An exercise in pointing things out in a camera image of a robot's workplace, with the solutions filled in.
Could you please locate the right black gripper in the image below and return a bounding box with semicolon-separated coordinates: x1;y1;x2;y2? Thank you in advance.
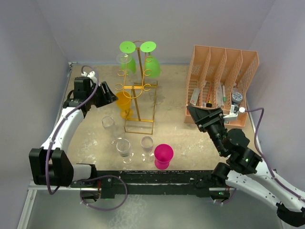
185;105;225;155

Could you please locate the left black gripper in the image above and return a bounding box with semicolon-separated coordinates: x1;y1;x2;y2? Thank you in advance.
87;82;117;108

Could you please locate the yellow plastic goblet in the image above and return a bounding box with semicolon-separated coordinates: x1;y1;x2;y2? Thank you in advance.
116;92;133;119

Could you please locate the clear glass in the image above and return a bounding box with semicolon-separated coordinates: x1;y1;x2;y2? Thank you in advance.
141;136;154;164
116;52;133;70
102;116;121;145
116;139;134;164

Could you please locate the large green wine glass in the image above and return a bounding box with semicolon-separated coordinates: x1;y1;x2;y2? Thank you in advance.
140;41;161;78

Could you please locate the small green wine glass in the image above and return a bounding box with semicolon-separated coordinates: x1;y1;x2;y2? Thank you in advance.
119;41;136;73

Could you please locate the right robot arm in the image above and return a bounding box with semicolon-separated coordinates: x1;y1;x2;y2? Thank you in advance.
186;105;305;227

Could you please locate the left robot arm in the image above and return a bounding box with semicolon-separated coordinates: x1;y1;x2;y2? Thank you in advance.
29;72;118;187

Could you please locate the orange plastic desk organizer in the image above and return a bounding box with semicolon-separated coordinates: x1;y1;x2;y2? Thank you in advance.
185;45;259;115

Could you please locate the round blue tin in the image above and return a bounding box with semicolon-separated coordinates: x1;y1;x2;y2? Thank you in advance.
232;92;243;104

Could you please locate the pink plastic goblet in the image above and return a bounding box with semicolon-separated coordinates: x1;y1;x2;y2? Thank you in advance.
154;144;174;170

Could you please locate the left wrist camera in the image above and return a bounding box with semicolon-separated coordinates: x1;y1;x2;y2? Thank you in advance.
81;71;98;83

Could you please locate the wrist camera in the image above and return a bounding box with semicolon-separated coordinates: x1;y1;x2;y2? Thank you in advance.
224;104;245;122
81;71;98;83

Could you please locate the gold wire glass rack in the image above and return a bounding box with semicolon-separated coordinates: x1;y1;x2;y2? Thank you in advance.
115;41;158;135

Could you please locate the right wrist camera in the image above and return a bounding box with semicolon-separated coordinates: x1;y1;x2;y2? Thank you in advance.
224;104;245;122

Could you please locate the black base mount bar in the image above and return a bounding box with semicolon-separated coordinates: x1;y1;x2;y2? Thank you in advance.
71;167;233;199

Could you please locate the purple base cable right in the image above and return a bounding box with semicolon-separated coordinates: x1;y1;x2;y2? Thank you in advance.
213;187;238;206

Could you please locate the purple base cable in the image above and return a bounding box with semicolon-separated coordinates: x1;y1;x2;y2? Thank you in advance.
213;187;238;206
80;175;128;212

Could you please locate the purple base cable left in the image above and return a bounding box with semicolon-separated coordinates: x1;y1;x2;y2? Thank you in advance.
80;175;128;212

